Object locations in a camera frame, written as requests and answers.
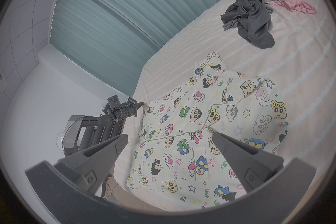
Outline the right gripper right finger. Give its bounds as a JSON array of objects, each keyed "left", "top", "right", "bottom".
[{"left": 211, "top": 132, "right": 284, "bottom": 196}]

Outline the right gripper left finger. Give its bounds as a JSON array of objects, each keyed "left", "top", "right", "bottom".
[{"left": 53, "top": 134, "right": 129, "bottom": 194}]

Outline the white printed pyjama top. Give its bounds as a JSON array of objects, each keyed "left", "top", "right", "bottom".
[{"left": 126, "top": 52, "right": 290, "bottom": 211}]

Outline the bed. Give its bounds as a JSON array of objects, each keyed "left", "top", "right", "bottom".
[{"left": 113, "top": 0, "right": 335, "bottom": 214}]

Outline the black chest of drawers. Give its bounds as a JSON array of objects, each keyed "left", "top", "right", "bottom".
[{"left": 79, "top": 123, "right": 124, "bottom": 151}]

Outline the black garment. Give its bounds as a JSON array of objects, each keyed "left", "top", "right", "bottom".
[{"left": 220, "top": 0, "right": 275, "bottom": 50}]

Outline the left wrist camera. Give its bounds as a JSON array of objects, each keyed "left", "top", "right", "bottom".
[{"left": 107, "top": 96, "right": 120, "bottom": 110}]

